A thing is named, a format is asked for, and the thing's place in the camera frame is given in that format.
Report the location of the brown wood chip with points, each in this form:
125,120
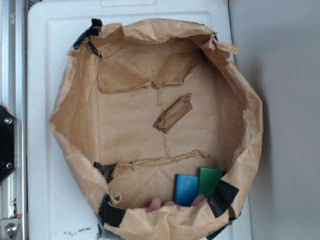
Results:
173,114

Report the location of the brown paper bag liner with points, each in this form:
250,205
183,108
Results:
106,107

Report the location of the blue wooden block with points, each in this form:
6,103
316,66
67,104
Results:
186,189

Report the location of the green wooden block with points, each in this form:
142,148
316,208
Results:
208,180

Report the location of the pink object under paper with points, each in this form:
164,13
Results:
156,203

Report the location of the black tape bottom right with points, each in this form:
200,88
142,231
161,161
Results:
222,198

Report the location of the black tape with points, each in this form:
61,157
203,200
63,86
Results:
93,31
222,198
109,214

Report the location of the black tape bottom left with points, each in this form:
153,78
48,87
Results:
109,214

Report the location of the black tape top left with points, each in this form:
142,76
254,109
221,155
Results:
93,31

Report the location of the black metal bracket plate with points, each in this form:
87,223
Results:
7,144

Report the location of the aluminium frame rail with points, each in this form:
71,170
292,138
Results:
13,192

